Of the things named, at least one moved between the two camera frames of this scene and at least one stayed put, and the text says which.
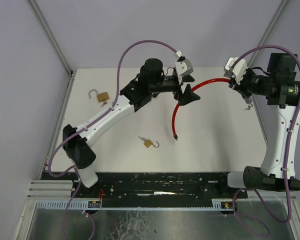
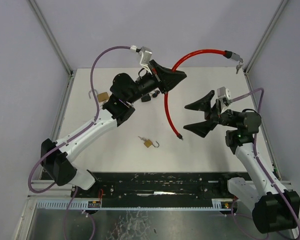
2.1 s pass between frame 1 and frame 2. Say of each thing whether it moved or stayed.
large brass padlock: stayed
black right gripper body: moved
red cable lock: moved
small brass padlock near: stayed
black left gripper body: moved
